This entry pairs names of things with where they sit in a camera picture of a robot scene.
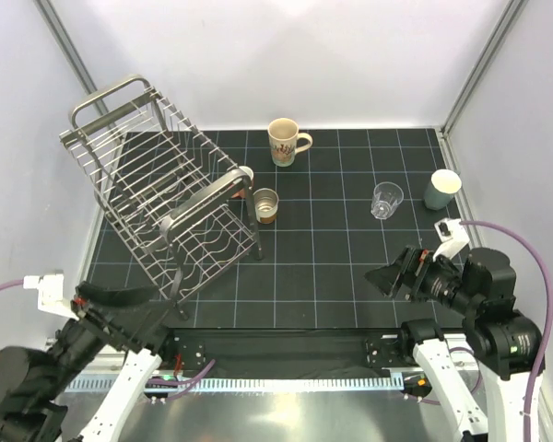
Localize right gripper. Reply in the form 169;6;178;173
365;241;480;314

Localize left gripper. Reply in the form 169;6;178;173
36;278;174;398

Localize clear faceted glass cup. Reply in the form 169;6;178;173
371;181;404;220

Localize teal ceramic cup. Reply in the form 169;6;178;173
423;169;462;211

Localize cream floral ceramic mug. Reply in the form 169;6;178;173
267;118;313;168

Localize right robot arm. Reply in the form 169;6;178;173
365;247;544;441

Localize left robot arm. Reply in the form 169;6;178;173
0;282;180;441

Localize stainless steel dish rack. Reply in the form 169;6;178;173
60;75;263;306

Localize black grid mat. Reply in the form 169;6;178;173
88;129;463;330

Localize steel cup with brown band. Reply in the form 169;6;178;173
253;188;279;225

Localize small orange white cup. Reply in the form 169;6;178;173
229;166;255;200

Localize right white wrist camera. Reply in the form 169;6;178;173
433;218;470;261

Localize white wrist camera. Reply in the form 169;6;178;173
433;218;470;261
23;272;76;319

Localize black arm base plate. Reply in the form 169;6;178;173
162;328;418;379

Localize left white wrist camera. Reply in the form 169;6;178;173
23;272;76;319

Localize white slotted cable duct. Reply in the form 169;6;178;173
65;374;404;393

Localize right aluminium frame post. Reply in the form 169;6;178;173
441;0;528;138

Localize aluminium frame post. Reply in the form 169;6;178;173
441;0;528;138
34;0;97;94

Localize left aluminium frame post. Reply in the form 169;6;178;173
34;0;97;94

